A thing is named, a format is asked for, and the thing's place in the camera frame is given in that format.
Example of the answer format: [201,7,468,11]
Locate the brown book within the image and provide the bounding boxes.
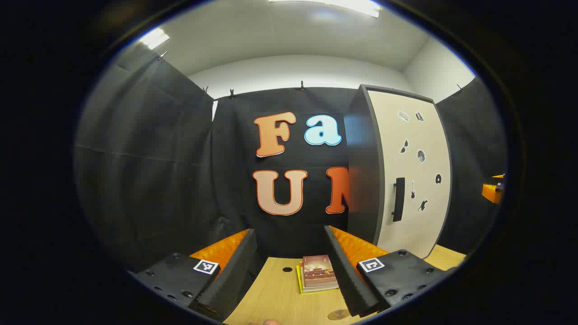
[302,255,339,289]

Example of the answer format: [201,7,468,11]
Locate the white cabinet door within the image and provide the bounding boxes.
[367,89,452,259]

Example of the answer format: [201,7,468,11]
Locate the square ceiling light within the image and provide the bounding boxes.
[139,28,170,50]

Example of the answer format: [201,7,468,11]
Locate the yellow book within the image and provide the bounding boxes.
[296,265,339,295]

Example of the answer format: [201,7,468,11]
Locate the black backdrop cloth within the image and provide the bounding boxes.
[75,43,508,274]

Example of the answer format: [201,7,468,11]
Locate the black door handle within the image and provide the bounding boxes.
[392,177,406,222]

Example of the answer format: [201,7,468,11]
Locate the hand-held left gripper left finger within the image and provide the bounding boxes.
[128,228,263,322]

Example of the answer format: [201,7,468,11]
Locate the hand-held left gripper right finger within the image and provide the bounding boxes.
[324,225,457,317]

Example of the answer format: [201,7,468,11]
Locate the grey cabinet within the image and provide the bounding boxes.
[344,84,438,246]

